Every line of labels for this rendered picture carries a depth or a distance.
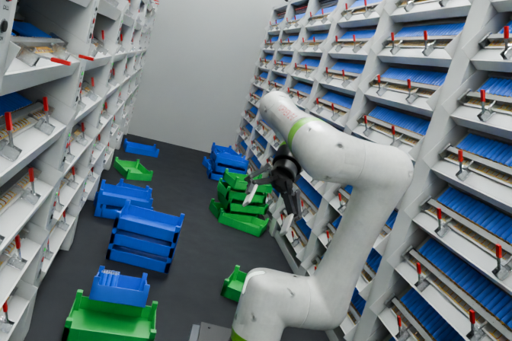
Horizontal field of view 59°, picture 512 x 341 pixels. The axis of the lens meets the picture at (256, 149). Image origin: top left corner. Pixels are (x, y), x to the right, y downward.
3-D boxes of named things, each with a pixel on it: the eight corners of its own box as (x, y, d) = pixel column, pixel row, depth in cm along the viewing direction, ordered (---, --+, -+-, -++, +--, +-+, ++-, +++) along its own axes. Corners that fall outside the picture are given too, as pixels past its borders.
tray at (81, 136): (88, 147, 200) (104, 122, 199) (53, 189, 142) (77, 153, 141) (45, 122, 195) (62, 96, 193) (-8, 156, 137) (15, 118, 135)
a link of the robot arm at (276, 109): (302, 168, 116) (337, 141, 116) (279, 135, 112) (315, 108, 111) (268, 128, 149) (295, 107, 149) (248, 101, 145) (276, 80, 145)
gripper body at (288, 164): (283, 153, 134) (274, 173, 127) (304, 170, 135) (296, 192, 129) (268, 164, 139) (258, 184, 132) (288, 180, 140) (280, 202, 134)
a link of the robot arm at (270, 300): (293, 359, 113) (315, 289, 111) (235, 354, 108) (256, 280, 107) (277, 331, 125) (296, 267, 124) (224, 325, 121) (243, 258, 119)
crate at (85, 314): (152, 319, 176) (158, 301, 175) (151, 352, 157) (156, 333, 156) (73, 307, 169) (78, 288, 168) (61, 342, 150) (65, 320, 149)
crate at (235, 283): (288, 300, 222) (292, 285, 221) (280, 320, 203) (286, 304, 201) (232, 278, 228) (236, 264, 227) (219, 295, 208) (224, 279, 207)
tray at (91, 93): (97, 106, 197) (113, 80, 196) (65, 132, 139) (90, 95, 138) (54, 80, 191) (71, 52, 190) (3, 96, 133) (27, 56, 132)
